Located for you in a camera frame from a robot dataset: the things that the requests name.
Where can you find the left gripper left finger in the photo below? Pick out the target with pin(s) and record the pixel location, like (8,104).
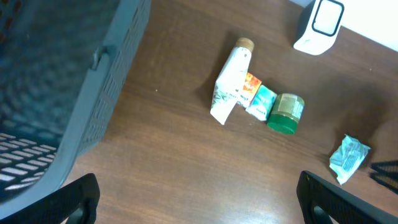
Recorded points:
(74,203)

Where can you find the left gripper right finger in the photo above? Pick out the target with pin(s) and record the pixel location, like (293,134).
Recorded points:
(323,202)

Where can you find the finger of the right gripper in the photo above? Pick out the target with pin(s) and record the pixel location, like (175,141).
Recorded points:
(385,174)

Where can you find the mint toilet tissue pack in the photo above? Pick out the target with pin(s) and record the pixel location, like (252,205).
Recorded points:
(345,161)

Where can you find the green lid jar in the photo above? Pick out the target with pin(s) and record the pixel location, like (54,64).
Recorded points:
(286,113)

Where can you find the teal tissue packet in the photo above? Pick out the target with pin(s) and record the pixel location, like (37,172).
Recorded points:
(262,103)

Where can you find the white bamboo print tube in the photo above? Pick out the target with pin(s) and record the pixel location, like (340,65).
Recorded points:
(231,79)

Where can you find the orange tissue packet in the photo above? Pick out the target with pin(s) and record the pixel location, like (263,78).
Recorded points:
(249,90)

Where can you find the dark grey plastic basket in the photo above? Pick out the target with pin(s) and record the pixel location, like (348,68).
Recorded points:
(63,66)

